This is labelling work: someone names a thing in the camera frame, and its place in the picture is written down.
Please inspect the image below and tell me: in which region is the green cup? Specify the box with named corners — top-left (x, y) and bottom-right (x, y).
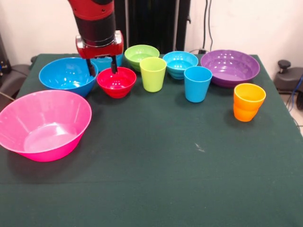
top-left (139, 56), bottom-right (168, 93)

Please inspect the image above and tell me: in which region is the orange cup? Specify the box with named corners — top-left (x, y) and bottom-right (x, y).
top-left (233, 103), bottom-right (259, 122)
top-left (233, 83), bottom-right (267, 111)

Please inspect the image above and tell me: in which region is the black equipment case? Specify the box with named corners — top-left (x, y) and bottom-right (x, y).
top-left (0, 34), bottom-right (11, 79)

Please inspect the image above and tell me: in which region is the small green bowl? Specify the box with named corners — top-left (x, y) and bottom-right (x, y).
top-left (124, 44), bottom-right (160, 72)

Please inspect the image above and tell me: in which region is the dark green tablecloth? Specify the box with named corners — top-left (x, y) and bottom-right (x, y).
top-left (0, 53), bottom-right (303, 227)

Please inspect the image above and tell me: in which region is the black pedestal column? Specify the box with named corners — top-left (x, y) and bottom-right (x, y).
top-left (113, 0), bottom-right (192, 55)

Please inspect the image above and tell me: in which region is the small blue bowl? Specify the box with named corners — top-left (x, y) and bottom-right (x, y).
top-left (91, 53), bottom-right (124, 73)

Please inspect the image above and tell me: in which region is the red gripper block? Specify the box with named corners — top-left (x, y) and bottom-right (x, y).
top-left (75, 30), bottom-right (125, 77)

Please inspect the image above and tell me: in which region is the blue cup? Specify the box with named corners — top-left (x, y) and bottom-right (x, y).
top-left (184, 66), bottom-right (213, 104)

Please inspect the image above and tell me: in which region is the large pink bowl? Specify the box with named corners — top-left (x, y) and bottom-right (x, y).
top-left (0, 89), bottom-right (92, 163)

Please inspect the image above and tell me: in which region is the small red bowl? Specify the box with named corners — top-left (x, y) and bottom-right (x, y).
top-left (96, 67), bottom-right (137, 99)

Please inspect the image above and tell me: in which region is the large purple bowl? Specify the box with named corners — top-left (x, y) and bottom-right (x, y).
top-left (200, 49), bottom-right (261, 89)

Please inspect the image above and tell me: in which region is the dark grey machine base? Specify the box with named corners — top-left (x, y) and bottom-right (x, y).
top-left (0, 63), bottom-right (31, 100)
top-left (274, 60), bottom-right (303, 95)

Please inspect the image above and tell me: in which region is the black wall cable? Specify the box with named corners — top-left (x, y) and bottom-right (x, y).
top-left (202, 0), bottom-right (214, 53)

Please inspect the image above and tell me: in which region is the small cyan bowl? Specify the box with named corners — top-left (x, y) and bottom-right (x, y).
top-left (162, 51), bottom-right (199, 80)

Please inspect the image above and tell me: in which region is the large blue bowl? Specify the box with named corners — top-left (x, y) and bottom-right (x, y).
top-left (38, 57), bottom-right (99, 98)

